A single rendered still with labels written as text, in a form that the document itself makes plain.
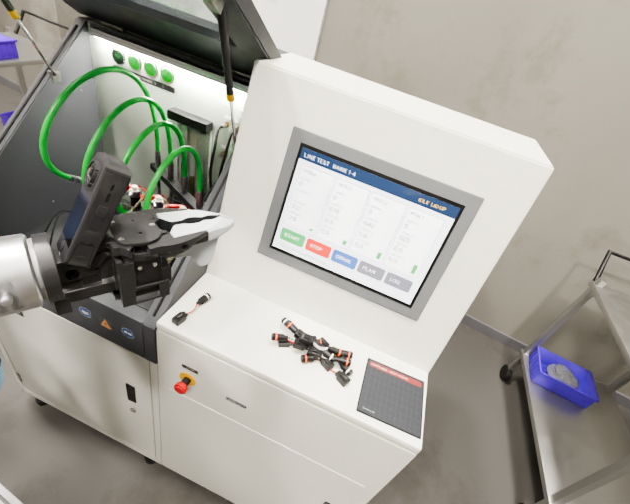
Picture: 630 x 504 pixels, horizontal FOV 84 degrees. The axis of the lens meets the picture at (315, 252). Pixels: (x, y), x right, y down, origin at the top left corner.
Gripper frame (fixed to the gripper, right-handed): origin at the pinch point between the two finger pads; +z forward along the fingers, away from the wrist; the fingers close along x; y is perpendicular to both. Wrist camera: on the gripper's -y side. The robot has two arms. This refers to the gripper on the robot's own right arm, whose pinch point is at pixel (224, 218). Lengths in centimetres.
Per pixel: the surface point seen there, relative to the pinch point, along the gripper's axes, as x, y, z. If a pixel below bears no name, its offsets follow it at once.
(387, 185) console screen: -9.3, 4.5, 46.0
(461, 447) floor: 25, 150, 130
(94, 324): -49, 56, -13
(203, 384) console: -21, 63, 6
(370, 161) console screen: -14.1, 0.3, 43.7
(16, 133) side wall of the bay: -96, 17, -18
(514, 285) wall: -11, 98, 220
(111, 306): -42, 45, -9
